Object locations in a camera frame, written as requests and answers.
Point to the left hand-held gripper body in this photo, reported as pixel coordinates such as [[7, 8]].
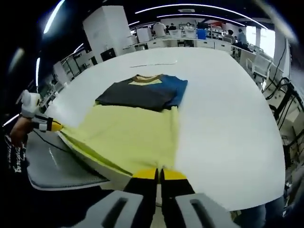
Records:
[[30, 104]]

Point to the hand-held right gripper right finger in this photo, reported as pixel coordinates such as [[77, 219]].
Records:
[[175, 190]]

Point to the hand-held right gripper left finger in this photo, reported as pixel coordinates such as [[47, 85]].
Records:
[[140, 190]]

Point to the yellow grey blue garment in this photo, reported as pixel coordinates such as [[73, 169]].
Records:
[[133, 128]]

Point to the person's left hand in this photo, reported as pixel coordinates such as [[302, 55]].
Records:
[[21, 131]]

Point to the grey mat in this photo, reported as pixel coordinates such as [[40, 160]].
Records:
[[59, 168]]

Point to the person's black printed shirt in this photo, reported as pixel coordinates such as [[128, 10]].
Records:
[[14, 156]]

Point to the black monitor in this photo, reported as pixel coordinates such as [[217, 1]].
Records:
[[108, 54]]

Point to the wide white pillar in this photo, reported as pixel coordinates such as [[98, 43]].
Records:
[[107, 31]]

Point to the long white counter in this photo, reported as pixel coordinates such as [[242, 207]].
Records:
[[180, 44]]

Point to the white mesh chair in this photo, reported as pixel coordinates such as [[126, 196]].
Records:
[[259, 66]]

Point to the blue bin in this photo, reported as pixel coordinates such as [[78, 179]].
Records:
[[201, 34]]

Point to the long ceiling light strip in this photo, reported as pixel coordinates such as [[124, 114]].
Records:
[[202, 7]]

